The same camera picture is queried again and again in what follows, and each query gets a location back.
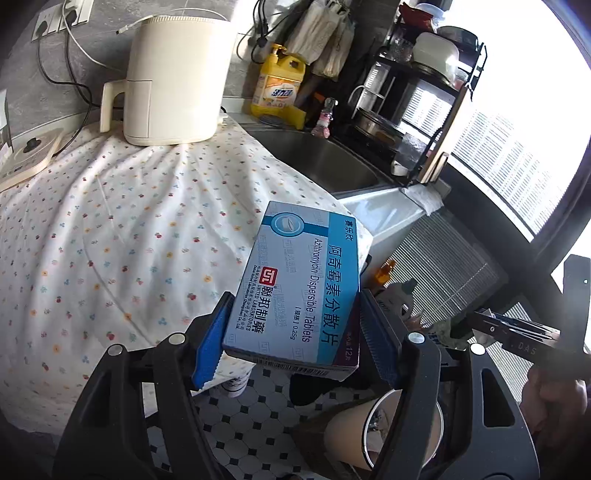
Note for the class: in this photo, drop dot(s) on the small pink bottle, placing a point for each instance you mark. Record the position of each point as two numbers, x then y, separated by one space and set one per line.
323 120

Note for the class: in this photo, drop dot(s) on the stainless steel pot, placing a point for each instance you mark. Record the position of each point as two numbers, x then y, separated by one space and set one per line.
378 125

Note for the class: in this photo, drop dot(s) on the cream air fryer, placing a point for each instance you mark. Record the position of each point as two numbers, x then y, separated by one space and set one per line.
175 78

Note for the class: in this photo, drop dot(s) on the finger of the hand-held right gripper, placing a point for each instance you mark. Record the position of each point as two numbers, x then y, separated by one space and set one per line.
521 318
498 332

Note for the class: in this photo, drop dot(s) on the white wall socket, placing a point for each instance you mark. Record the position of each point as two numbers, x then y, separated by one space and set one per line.
46 23
78 11

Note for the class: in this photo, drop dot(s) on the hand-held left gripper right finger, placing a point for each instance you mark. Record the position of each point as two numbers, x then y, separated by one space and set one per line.
379 344

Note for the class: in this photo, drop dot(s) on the clear glass cup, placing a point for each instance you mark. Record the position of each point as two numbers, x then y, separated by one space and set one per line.
400 50

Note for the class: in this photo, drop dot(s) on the white plastic bottle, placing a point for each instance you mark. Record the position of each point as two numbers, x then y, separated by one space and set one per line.
236 383

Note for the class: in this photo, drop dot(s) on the person's right hand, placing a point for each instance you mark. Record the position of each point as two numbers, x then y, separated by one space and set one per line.
556 406

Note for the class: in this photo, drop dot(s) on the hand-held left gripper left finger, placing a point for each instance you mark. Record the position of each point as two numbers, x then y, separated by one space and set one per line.
210 344

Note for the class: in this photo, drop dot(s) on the white hanging plastic bag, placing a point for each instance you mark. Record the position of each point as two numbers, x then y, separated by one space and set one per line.
339 50
307 32

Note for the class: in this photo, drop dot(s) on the white charger plug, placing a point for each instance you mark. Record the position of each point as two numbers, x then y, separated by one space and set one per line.
70 5

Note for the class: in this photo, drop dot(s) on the small white cup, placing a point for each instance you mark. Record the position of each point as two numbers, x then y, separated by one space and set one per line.
400 168

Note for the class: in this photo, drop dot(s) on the cream flat appliance black knob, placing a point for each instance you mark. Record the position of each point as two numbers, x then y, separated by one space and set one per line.
27 154

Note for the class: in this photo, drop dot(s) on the ribbed white panel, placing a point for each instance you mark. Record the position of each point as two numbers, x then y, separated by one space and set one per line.
438 267

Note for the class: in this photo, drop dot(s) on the floral white tablecloth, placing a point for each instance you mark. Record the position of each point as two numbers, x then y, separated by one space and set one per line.
115 230

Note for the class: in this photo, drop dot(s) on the window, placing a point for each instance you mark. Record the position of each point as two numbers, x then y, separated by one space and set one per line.
521 115

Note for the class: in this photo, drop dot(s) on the blue white medicine box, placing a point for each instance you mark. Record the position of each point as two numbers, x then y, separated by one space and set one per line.
295 286

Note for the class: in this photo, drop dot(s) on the black kitchen rack wooden sides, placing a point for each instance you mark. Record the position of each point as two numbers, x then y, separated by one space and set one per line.
434 161

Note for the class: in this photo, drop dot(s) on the white lidded container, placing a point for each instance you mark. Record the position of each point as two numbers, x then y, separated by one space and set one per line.
436 53

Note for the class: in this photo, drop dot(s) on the stainless steel sink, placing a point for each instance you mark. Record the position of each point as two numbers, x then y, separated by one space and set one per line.
323 161

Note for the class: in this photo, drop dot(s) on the yellow dish soap bottle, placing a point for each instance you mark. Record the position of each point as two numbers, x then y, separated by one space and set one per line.
277 87

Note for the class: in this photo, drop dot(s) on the white dishcloth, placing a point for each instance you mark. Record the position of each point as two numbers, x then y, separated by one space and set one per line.
427 199

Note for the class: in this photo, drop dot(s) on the orange plastic item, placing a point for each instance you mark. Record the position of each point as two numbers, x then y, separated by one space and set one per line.
384 272

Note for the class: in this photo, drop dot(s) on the beige trash can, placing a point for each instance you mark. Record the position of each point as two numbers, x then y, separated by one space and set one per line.
346 429

